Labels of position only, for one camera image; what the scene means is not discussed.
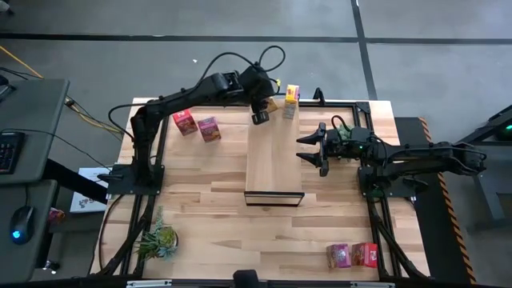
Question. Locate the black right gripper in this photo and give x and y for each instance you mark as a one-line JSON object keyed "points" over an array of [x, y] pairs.
{"points": [[352, 148]]}

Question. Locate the black keyboard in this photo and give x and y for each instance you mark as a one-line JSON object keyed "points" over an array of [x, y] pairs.
{"points": [[10, 154]]}

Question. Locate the magenta Raisin Bran cereal box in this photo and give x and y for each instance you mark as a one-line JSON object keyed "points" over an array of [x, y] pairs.
{"points": [[209, 129], [338, 256]]}

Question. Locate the black aluminium rig frame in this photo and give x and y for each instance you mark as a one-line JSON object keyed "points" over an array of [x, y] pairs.
{"points": [[340, 104]]}

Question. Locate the silver metal bracket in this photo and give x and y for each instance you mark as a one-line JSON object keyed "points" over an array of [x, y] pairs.
{"points": [[372, 285], [148, 284]]}

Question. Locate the grey desk top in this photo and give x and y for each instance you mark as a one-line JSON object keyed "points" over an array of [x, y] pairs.
{"points": [[36, 112], [12, 192]]}

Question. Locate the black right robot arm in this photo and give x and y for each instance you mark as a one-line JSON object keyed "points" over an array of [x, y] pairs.
{"points": [[432, 158]]}

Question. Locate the spiky green succulent plant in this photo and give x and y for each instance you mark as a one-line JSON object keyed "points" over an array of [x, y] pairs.
{"points": [[160, 240]]}

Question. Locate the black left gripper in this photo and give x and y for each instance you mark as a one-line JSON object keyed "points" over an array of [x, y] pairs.
{"points": [[258, 84]]}

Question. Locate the yellow cereal box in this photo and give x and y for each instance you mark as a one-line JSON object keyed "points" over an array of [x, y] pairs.
{"points": [[291, 100]]}

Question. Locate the white paper box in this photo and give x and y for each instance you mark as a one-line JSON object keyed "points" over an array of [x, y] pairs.
{"points": [[86, 200]]}

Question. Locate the red Froot Loops cereal box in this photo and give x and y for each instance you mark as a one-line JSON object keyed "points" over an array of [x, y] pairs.
{"points": [[185, 122], [365, 254]]}

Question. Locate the black computer mouse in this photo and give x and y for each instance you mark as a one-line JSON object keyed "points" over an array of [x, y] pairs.
{"points": [[22, 222]]}

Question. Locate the wooden shelf with black frame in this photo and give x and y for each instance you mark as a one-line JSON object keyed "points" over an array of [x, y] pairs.
{"points": [[274, 160]]}

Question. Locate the black neighbouring rig stand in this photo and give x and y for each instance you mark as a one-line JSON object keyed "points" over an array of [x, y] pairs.
{"points": [[500, 124]]}

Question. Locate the black yellow hazard strip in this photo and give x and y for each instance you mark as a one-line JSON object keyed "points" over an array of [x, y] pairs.
{"points": [[451, 212]]}

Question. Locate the green plant in woven pot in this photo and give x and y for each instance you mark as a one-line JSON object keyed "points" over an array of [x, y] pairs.
{"points": [[346, 130]]}

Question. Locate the small black bracket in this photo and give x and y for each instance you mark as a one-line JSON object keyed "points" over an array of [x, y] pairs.
{"points": [[318, 95]]}

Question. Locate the black floor mat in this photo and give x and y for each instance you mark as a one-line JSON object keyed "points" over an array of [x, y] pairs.
{"points": [[436, 248]]}

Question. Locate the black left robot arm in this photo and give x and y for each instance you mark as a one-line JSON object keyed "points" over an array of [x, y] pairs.
{"points": [[176, 98]]}

